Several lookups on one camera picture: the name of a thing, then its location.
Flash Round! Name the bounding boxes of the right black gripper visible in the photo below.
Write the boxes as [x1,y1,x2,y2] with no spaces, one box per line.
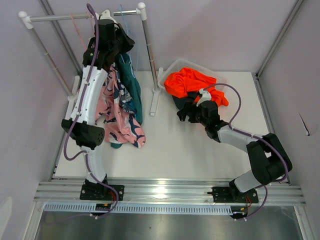
[176,101,209,127]

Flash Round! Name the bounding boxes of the teal shorts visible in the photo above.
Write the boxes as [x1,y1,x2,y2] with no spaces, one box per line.
[110,53,146,149]

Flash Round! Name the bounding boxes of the black shorts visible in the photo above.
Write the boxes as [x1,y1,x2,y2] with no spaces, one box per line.
[172,91,200,110]

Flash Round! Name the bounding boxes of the blue wire hanger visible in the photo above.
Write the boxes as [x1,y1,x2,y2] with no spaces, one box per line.
[119,4,138,77]

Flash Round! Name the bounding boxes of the orange shorts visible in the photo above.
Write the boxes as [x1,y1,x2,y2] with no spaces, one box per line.
[164,67,217,99]

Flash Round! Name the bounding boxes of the pink wire hanger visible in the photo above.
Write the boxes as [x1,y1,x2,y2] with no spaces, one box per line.
[70,14,87,50]

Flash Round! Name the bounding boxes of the blue patterned shorts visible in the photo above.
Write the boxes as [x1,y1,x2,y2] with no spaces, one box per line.
[113,75,137,115]

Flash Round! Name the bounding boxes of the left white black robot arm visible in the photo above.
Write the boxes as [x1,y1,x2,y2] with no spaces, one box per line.
[61,18,135,201]

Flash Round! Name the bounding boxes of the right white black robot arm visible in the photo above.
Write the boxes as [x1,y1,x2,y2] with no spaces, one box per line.
[173,97,293,203]

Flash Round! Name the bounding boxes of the pink patterned shorts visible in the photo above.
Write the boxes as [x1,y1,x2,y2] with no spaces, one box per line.
[95,64,146,149]

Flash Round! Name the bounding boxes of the white plastic basket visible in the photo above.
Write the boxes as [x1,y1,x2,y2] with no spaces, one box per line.
[157,58,229,90]

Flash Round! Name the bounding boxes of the metal clothes rack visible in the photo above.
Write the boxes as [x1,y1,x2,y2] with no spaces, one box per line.
[18,0,161,117]

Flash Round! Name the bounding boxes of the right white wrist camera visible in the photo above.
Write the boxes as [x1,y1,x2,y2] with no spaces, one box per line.
[196,88,212,107]

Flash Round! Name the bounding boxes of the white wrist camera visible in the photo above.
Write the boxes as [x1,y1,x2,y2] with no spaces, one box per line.
[196,88,212,107]
[99,9,117,23]

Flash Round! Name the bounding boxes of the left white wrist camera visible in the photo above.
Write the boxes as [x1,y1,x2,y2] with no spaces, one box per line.
[99,9,117,23]

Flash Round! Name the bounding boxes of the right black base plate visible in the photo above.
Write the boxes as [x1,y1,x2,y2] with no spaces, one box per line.
[207,186,259,204]

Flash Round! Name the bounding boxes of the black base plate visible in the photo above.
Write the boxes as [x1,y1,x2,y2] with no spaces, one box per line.
[79,182,125,201]
[207,186,259,204]

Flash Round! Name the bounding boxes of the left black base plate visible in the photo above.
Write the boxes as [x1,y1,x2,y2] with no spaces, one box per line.
[79,182,125,201]

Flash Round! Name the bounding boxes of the white slotted cable duct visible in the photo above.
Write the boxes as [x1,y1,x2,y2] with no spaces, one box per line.
[43,202,233,216]

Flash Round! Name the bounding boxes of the aluminium mounting rail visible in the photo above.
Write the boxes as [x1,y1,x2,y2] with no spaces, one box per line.
[34,177,306,206]

